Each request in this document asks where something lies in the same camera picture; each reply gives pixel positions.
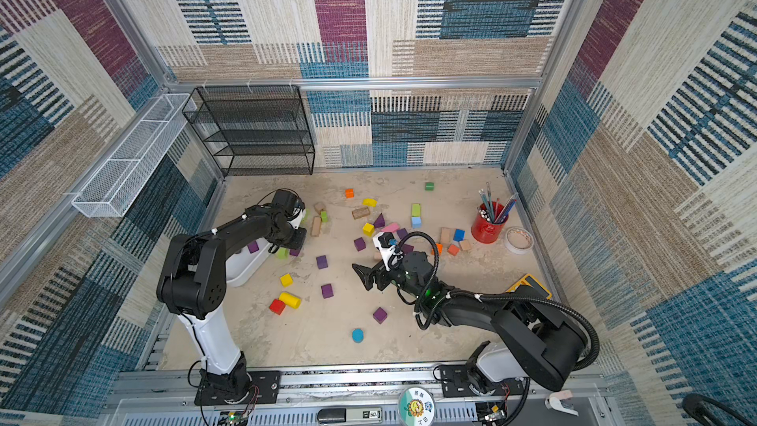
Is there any purple cube block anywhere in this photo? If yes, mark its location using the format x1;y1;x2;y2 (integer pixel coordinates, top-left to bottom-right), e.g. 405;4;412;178
354;238;367;252

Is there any purple triangular prism block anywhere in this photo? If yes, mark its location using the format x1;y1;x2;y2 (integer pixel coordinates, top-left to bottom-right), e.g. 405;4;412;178
374;214;386;229

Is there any dark wood grain block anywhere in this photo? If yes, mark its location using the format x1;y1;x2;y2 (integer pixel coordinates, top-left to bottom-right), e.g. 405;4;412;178
351;206;371;220

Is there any white plastic storage bin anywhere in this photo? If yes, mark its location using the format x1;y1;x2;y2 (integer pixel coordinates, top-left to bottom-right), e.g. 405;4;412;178
215;204;305;287

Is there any small yellow cube block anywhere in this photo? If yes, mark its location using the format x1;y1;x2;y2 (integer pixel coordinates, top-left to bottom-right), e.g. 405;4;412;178
280;273;294;287

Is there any light wood long block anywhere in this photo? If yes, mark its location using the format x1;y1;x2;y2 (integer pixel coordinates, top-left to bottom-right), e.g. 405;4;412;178
311;215;323;237

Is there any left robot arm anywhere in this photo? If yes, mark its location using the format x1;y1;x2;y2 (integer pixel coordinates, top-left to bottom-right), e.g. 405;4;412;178
156;189;307;406

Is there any black wire mesh shelf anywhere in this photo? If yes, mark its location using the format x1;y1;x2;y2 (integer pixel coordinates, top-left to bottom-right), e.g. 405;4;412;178
183;85;315;177

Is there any pink rectangular block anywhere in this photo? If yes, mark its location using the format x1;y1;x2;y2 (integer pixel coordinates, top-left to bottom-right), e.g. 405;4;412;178
382;223;400;233

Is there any yellow calculator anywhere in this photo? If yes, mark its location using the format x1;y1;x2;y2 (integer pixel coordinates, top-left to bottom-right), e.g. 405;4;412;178
508;274;552;300

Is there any purple cube front centre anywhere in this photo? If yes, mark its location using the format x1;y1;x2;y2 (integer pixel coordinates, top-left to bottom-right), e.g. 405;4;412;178
373;308;388;325

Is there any red pencil bucket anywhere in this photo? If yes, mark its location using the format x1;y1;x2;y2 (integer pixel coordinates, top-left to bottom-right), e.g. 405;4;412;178
470;201;509;244

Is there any purple cube near yellow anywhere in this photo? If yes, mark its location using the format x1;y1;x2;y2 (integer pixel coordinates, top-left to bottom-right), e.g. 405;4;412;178
321;284;334;299

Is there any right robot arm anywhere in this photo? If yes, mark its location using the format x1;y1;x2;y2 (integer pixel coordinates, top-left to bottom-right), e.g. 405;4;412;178
352;231;600;394

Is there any yellow cylinder block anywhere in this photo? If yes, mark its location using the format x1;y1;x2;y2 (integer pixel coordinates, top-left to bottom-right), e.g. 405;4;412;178
279;292;303;310

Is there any red cube block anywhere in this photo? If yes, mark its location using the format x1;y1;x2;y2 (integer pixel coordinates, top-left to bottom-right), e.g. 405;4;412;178
269;299;287;316

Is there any round green sticker badge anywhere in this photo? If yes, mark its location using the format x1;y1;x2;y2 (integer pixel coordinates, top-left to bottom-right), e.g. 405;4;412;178
397;386;437;426

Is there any tape roll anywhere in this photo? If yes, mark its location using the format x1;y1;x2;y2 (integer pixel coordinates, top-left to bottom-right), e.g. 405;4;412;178
504;227;534;256

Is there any natural wood tall block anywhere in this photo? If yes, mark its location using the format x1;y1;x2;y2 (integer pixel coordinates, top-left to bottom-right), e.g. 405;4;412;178
439;227;453;245

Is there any blue round disc block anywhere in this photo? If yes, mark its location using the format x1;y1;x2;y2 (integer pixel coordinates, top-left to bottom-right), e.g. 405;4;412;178
352;329;365;343

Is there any white wire mesh basket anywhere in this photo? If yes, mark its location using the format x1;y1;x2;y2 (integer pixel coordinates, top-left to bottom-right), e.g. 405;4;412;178
72;94;189;218

